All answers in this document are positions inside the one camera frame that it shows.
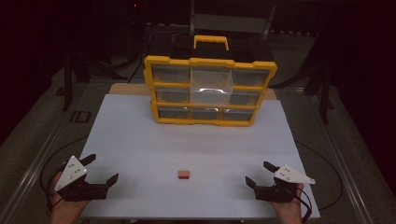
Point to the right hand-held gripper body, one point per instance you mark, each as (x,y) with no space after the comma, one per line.
(289,176)

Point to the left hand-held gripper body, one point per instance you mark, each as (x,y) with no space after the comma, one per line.
(70,174)

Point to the small orange block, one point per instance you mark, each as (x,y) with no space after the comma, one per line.
(184,174)

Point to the clear plastic drawer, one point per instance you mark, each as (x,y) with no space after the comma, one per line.
(211,85)

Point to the yellow drawer organizer cabinet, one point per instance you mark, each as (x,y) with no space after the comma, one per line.
(174,84)

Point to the person's right hand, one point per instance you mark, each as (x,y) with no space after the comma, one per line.
(291,211)

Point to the person's left hand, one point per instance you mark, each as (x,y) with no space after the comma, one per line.
(65,211)

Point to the black stand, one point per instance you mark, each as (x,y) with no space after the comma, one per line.
(67,87)
(324,93)

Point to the aluminium rail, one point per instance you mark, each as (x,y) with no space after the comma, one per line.
(37,165)
(337,155)

